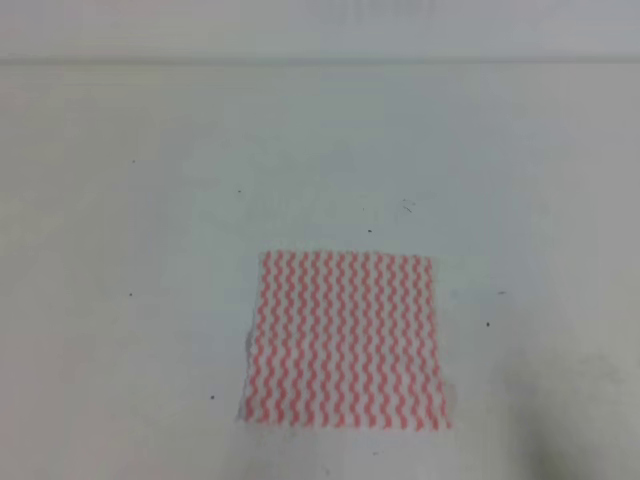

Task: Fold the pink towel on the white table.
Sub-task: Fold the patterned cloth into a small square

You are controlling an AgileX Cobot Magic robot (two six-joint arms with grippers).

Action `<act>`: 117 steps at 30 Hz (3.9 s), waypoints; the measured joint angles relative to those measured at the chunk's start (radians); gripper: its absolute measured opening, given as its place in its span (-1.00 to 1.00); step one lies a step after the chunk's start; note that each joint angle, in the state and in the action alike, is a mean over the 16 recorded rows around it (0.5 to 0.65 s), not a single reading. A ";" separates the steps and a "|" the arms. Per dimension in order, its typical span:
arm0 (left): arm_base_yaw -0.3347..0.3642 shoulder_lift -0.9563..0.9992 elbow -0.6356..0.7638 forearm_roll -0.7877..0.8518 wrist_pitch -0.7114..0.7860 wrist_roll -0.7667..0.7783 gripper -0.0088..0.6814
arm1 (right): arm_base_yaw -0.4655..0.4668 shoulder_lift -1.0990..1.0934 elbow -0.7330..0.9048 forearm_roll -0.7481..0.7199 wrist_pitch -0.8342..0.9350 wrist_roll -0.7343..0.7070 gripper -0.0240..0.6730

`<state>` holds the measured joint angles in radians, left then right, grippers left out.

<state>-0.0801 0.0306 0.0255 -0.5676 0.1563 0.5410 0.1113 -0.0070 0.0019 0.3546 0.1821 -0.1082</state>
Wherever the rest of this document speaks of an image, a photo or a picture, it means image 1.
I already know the pink white wavy striped towel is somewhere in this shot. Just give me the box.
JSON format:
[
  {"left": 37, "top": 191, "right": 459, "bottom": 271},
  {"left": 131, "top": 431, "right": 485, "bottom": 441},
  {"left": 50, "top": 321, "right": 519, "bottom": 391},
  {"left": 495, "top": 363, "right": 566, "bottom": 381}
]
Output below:
[{"left": 239, "top": 250, "right": 451, "bottom": 431}]

